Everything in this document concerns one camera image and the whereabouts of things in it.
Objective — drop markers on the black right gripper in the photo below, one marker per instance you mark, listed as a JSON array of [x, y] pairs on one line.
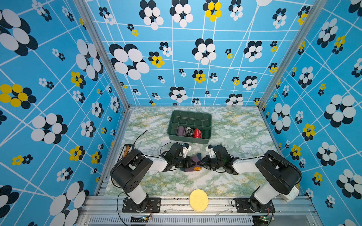
[[206, 162]]

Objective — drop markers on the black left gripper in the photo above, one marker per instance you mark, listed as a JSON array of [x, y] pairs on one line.
[[187, 160]]

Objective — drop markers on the purple teal sock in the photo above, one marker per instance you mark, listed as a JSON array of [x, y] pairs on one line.
[[194, 163]]

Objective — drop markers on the green compartment tray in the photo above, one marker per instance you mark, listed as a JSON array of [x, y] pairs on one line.
[[195, 120]]

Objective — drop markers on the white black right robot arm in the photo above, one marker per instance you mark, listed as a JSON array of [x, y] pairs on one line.
[[281, 175]]

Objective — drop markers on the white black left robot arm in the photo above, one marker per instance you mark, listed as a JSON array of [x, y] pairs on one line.
[[129, 171]]

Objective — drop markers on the purple rolled sock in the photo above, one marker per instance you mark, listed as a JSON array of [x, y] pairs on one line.
[[181, 131]]

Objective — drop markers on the black white rolled sock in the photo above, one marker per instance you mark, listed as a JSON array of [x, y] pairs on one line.
[[189, 132]]

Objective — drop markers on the green rolled sock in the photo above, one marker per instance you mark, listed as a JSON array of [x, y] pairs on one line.
[[206, 134]]

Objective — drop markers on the red rolled sock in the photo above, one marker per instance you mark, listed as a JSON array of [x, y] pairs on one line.
[[197, 133]]

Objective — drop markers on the yellow round sponge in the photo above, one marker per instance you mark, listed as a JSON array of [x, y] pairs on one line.
[[198, 200]]

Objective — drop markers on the black tray with snacks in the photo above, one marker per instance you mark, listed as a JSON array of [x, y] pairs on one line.
[[126, 149]]

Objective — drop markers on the white square clock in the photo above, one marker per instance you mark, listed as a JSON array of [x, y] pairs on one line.
[[294, 192]]

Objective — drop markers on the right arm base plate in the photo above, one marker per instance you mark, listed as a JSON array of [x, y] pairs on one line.
[[247, 205]]

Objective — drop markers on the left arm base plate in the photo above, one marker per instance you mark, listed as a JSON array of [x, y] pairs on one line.
[[141, 205]]

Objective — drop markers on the aluminium front rail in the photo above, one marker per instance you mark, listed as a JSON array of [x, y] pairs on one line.
[[220, 211]]

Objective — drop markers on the aluminium corner post left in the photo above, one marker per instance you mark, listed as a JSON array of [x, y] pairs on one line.
[[91, 28]]

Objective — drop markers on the aluminium corner post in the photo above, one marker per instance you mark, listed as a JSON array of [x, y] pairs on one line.
[[91, 28], [299, 38]]

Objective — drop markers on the aluminium corner post right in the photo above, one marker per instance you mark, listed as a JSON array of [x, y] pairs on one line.
[[299, 38]]

